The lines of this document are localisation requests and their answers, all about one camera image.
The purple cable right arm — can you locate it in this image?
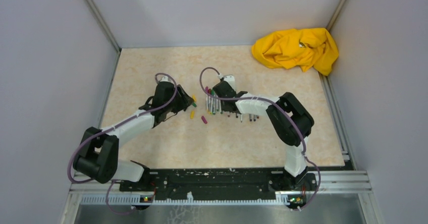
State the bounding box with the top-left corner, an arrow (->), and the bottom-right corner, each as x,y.
199,67 -> 322,212

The marker, purple cap, yellow end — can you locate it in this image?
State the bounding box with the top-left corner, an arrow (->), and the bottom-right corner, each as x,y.
205,86 -> 210,113

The purple pen cap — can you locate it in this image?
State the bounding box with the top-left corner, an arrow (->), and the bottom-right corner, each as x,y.
201,116 -> 208,124

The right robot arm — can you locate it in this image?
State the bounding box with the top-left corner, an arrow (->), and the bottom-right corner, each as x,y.
213,80 -> 314,190

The aluminium frame rail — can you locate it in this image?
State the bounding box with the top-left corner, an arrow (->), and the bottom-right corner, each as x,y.
60,151 -> 385,223

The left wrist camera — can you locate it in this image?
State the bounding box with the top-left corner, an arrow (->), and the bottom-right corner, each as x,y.
159,76 -> 172,83

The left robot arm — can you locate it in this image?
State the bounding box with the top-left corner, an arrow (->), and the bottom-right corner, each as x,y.
68,81 -> 194,191

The yellow cloth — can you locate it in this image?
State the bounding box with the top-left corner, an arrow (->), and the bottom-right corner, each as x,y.
251,28 -> 339,76

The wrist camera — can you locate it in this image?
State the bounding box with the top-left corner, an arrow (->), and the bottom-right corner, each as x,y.
222,75 -> 236,91
159,76 -> 172,83

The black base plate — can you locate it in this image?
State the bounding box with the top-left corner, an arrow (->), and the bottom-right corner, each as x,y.
119,167 -> 317,201

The marker, brown cap, yellow end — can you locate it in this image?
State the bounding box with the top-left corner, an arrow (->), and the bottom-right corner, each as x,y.
208,88 -> 212,115

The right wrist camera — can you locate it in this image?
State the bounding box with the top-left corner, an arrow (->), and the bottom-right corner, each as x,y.
222,75 -> 236,91

